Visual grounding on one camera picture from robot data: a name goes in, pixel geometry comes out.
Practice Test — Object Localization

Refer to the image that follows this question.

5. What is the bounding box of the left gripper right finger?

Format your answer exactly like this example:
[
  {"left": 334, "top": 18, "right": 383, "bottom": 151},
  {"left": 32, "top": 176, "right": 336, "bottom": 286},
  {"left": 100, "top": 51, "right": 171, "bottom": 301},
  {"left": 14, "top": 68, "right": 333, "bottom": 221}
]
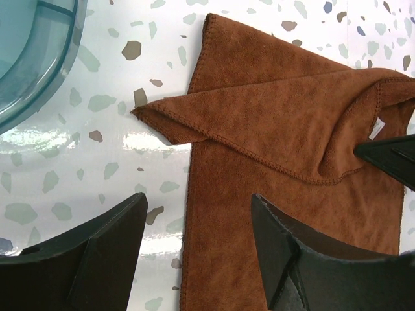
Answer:
[{"left": 251, "top": 194, "right": 414, "bottom": 310}]

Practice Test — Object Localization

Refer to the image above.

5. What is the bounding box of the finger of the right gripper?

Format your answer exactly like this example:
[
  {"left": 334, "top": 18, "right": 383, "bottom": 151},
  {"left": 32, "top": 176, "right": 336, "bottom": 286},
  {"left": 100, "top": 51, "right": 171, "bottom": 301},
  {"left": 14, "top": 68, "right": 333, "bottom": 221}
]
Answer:
[{"left": 353, "top": 134, "right": 414, "bottom": 190}]

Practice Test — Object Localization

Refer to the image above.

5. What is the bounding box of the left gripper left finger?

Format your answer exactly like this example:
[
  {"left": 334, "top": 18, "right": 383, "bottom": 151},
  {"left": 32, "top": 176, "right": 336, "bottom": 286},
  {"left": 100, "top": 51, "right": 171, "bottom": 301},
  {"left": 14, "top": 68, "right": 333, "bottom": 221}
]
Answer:
[{"left": 1, "top": 193, "right": 148, "bottom": 310}]

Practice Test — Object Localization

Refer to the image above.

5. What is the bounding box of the brown towel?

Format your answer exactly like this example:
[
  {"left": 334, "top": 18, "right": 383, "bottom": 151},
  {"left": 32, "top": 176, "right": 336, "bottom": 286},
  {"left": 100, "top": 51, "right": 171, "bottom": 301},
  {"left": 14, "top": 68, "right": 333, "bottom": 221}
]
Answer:
[{"left": 134, "top": 14, "right": 414, "bottom": 310}]

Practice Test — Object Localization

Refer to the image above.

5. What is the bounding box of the blue transparent plastic tray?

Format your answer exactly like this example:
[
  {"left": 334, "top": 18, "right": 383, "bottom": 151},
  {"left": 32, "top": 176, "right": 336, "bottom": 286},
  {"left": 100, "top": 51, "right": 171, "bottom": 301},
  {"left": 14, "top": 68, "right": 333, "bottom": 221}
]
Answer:
[{"left": 1, "top": 0, "right": 87, "bottom": 133}]

